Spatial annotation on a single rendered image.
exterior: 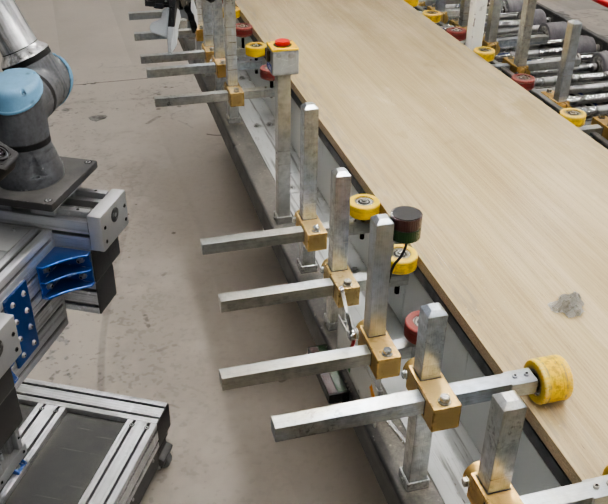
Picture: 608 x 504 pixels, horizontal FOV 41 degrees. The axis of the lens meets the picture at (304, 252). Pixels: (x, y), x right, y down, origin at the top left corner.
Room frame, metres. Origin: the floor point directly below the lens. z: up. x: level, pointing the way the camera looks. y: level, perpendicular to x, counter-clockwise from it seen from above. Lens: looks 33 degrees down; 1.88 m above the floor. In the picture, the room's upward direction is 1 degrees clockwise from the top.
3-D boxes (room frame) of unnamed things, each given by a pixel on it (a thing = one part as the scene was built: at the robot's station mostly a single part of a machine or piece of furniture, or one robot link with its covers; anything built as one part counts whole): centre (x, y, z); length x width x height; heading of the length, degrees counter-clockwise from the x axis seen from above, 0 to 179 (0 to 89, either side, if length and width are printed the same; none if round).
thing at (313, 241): (1.75, -0.01, 0.84); 0.13 x 0.06 x 0.05; 16
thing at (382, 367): (1.27, -0.15, 0.85); 0.13 x 0.06 x 0.05; 16
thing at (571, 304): (1.34, -0.55, 0.91); 0.09 x 0.07 x 0.02; 133
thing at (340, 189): (1.53, -0.08, 0.87); 0.03 x 0.03 x 0.48; 16
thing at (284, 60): (2.03, 0.06, 1.18); 0.07 x 0.07 x 0.08; 16
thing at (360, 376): (1.32, -0.11, 0.75); 0.26 x 0.01 x 0.10; 16
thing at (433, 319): (1.05, -0.21, 0.87); 0.03 x 0.03 x 0.48; 16
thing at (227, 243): (1.72, 0.04, 0.83); 0.43 x 0.03 x 0.04; 106
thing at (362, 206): (1.77, -0.15, 0.85); 0.08 x 0.08 x 0.11
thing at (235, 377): (1.23, -0.05, 0.84); 0.43 x 0.03 x 0.04; 106
